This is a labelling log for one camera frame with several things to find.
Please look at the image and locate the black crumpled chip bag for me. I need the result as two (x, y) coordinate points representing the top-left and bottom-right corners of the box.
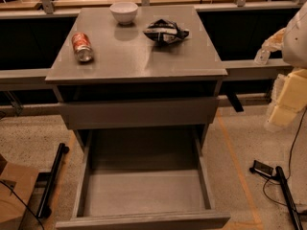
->
(143, 19), (189, 45)

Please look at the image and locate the grey drawer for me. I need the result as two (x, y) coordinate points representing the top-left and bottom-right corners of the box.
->
(56, 126), (230, 230)
(59, 97), (219, 129)

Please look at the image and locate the grey metal rail shelf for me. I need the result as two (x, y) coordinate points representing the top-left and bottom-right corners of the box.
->
(0, 58), (293, 91)

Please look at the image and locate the black floor bar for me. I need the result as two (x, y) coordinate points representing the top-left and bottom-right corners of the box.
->
(36, 143), (69, 219)
(275, 166), (303, 230)

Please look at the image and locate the brown cardboard box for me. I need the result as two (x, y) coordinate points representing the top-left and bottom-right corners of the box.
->
(0, 154), (38, 230)

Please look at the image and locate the black left floor bar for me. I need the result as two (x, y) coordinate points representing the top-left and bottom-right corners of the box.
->
(36, 143), (69, 219)

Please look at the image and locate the black cable on box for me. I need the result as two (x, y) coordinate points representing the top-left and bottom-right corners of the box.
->
(0, 179), (46, 230)

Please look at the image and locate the clear sanitizer pump bottle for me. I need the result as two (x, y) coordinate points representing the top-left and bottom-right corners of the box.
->
(254, 49), (271, 65)

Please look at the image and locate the grey drawer cabinet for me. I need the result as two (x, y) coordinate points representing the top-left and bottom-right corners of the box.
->
(45, 6), (227, 147)

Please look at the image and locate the black device on floor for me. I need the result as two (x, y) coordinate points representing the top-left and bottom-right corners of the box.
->
(249, 160), (273, 178)

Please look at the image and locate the black floor cable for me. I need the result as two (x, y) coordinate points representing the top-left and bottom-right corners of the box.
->
(262, 107), (307, 208)

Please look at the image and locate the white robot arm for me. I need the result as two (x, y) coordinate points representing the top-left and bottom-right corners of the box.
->
(261, 3), (307, 131)

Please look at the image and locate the red soda can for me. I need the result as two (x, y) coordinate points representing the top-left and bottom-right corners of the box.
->
(71, 33), (93, 62)

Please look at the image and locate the black right floor bar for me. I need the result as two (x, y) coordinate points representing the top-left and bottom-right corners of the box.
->
(275, 166), (303, 230)

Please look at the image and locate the white ceramic bowl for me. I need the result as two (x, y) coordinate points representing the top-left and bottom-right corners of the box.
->
(109, 2), (138, 25)

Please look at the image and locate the grey top drawer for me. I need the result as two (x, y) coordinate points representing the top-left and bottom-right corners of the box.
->
(59, 97), (219, 129)

